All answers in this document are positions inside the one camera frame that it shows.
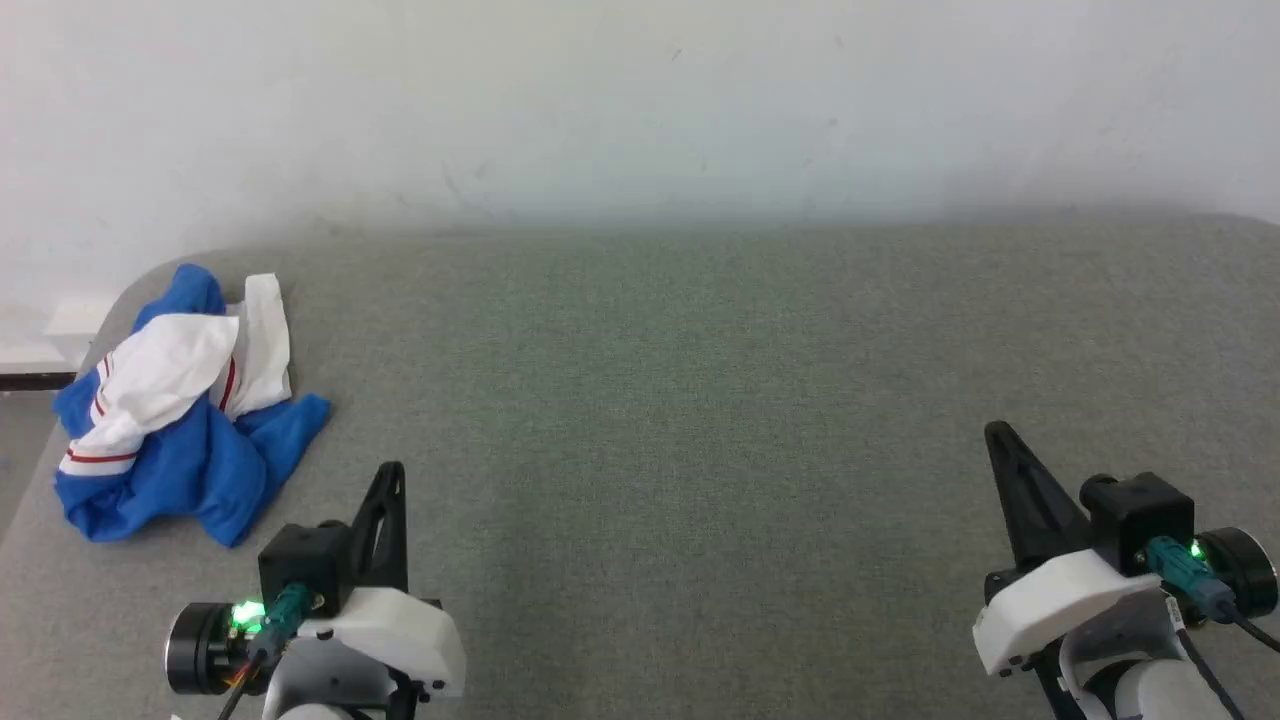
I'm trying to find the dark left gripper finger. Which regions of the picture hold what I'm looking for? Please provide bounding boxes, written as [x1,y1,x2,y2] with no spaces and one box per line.
[348,461,409,593]

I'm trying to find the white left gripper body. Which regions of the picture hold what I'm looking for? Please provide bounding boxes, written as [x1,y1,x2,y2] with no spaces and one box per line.
[262,586,467,720]

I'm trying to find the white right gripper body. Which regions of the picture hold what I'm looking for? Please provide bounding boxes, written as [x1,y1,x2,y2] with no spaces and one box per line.
[972,548,1166,678]

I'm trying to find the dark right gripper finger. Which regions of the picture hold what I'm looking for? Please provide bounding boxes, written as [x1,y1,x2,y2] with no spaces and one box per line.
[984,421,1093,571]

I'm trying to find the blue and white sports jersey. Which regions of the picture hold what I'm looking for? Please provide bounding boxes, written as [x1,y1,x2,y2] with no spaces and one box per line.
[52,263,333,549]

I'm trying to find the white baseboard with black strip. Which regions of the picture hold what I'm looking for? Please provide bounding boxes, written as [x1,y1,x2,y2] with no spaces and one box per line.
[0,295,121,393]

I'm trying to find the black cable with teal connector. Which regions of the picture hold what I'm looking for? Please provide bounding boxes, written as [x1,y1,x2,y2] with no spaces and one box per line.
[1145,535,1280,656]
[215,583,319,720]

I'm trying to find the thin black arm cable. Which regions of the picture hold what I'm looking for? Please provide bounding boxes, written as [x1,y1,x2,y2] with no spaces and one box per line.
[1160,590,1246,720]

